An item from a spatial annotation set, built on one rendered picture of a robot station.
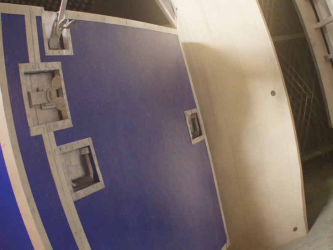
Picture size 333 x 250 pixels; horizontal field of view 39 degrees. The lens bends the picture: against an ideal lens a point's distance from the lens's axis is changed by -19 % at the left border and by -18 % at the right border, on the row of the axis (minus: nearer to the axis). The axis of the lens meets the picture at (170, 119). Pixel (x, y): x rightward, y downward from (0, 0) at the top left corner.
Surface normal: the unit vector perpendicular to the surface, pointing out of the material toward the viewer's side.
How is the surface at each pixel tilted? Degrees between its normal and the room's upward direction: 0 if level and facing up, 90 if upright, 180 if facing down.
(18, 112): 90
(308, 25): 90
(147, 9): 142
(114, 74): 90
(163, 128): 90
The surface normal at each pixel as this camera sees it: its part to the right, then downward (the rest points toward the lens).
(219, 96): 0.07, 0.00
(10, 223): -0.29, 0.08
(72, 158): 0.92, -0.23
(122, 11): 0.02, 0.82
